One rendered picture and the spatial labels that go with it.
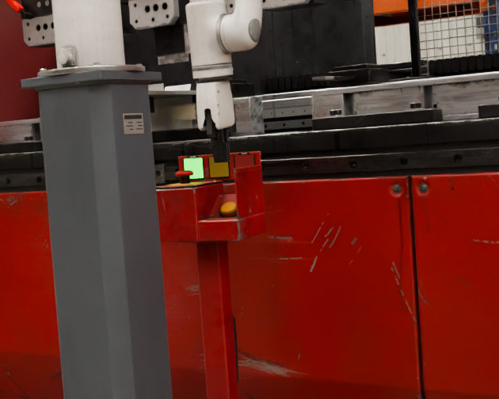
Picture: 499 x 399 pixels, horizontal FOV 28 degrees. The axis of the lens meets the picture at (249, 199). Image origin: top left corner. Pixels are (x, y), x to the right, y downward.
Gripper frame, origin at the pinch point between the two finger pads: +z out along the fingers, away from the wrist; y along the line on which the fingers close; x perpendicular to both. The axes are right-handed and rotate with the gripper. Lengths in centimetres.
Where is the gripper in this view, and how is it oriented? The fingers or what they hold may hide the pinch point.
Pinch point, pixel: (221, 152)
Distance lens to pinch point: 210.0
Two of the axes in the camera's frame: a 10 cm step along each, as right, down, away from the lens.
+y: -3.5, 1.7, -9.2
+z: 1.0, 9.8, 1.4
